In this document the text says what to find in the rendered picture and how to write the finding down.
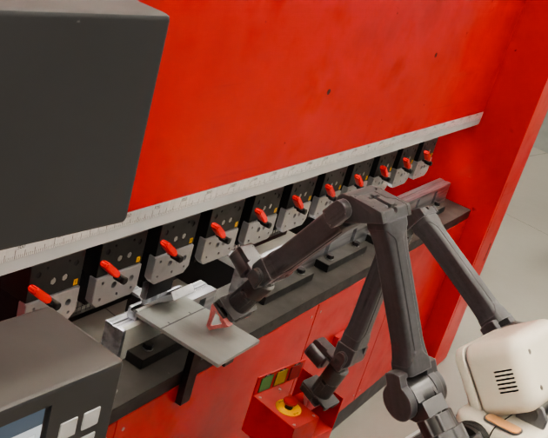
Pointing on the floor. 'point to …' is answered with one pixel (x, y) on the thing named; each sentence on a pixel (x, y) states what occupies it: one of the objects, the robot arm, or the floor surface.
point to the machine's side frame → (495, 151)
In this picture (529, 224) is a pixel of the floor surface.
